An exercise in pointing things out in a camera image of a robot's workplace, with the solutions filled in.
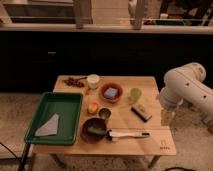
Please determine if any red brown bowl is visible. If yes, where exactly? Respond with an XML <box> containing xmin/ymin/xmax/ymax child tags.
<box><xmin>99</xmin><ymin>82</ymin><xmax>123</xmax><ymax>103</ymax></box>

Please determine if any black cable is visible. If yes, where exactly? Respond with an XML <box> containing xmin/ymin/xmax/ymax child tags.
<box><xmin>0</xmin><ymin>142</ymin><xmax>31</xmax><ymax>171</ymax></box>

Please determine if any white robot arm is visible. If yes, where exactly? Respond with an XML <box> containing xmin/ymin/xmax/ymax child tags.
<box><xmin>158</xmin><ymin>62</ymin><xmax>213</xmax><ymax>134</ymax></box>

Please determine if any green item in bowl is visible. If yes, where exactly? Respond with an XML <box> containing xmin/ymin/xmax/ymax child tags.
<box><xmin>87</xmin><ymin>127</ymin><xmax>106</xmax><ymax>135</ymax></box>

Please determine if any brown dried item pile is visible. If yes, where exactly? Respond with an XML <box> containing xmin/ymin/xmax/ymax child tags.
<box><xmin>63</xmin><ymin>77</ymin><xmax>84</xmax><ymax>88</ymax></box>

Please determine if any dark brown bowl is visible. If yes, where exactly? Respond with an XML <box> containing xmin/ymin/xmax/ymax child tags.
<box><xmin>81</xmin><ymin>118</ymin><xmax>107</xmax><ymax>143</ymax></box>

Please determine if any white cup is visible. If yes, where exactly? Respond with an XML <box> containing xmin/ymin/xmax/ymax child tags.
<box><xmin>87</xmin><ymin>74</ymin><xmax>100</xmax><ymax>89</ymax></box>

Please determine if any small metal cup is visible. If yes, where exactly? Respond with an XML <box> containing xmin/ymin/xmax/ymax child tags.
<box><xmin>99</xmin><ymin>108</ymin><xmax>111</xmax><ymax>120</ymax></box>

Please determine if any green translucent cup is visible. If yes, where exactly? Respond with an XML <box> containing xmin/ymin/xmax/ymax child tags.
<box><xmin>129</xmin><ymin>88</ymin><xmax>142</xmax><ymax>104</ymax></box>

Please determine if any wooden table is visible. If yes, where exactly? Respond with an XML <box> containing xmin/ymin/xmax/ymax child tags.
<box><xmin>33</xmin><ymin>76</ymin><xmax>176</xmax><ymax>167</ymax></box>

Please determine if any grey folded cloth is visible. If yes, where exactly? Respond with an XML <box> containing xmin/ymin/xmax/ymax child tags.
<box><xmin>35</xmin><ymin>113</ymin><xmax>60</xmax><ymax>136</ymax></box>

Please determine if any green plastic tray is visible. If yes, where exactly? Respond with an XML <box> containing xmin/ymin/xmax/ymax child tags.
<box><xmin>24</xmin><ymin>92</ymin><xmax>83</xmax><ymax>145</ymax></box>

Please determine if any blue sponge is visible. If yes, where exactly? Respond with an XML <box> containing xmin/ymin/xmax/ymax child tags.
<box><xmin>104</xmin><ymin>88</ymin><xmax>118</xmax><ymax>99</ymax></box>

